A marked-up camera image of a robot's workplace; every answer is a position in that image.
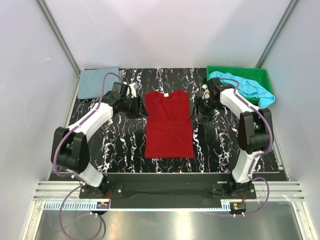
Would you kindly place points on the folded grey-blue t shirt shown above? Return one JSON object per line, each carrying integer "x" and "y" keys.
{"x": 91, "y": 80}

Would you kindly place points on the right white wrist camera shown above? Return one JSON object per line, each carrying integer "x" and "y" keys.
{"x": 205, "y": 92}

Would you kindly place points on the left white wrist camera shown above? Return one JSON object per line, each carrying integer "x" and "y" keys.
{"x": 132, "y": 90}

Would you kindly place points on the aluminium rail frame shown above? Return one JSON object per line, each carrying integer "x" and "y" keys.
{"x": 52, "y": 193}

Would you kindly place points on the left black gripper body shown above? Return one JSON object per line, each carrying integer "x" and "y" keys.
{"x": 131, "y": 107}

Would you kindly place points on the green plastic bin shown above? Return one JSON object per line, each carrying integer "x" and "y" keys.
{"x": 258, "y": 74}

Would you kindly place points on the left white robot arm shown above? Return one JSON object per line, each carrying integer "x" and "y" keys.
{"x": 70, "y": 150}

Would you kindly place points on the red t shirt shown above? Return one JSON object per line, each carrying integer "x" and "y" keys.
{"x": 169, "y": 130}

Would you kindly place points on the crumpled cyan t shirt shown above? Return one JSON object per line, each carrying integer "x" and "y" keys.
{"x": 248, "y": 88}

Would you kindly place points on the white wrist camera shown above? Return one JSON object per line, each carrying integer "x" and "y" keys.
{"x": 132, "y": 90}
{"x": 205, "y": 92}

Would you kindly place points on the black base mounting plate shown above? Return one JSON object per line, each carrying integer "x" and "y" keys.
{"x": 150, "y": 191}

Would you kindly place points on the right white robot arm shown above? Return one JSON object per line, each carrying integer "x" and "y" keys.
{"x": 254, "y": 134}

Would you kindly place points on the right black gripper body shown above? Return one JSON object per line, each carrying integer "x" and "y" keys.
{"x": 205, "y": 107}

